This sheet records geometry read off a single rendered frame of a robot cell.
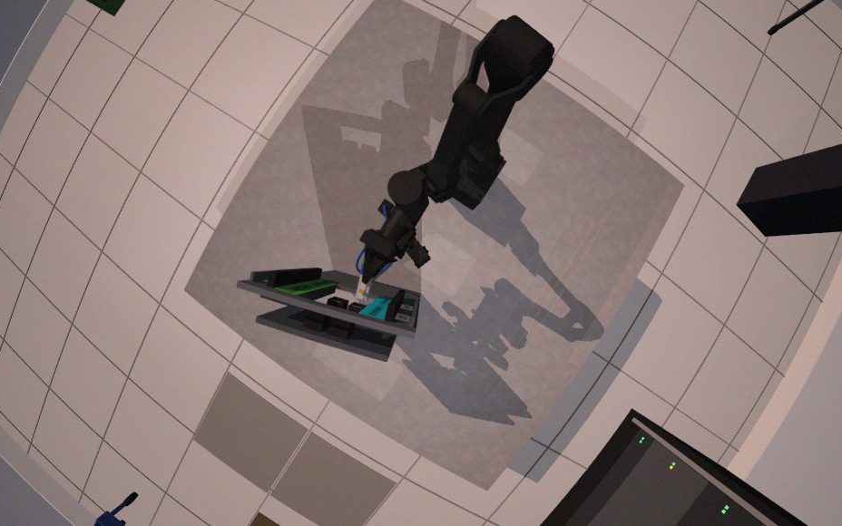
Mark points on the blue cable with plug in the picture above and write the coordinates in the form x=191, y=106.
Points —
x=363, y=290

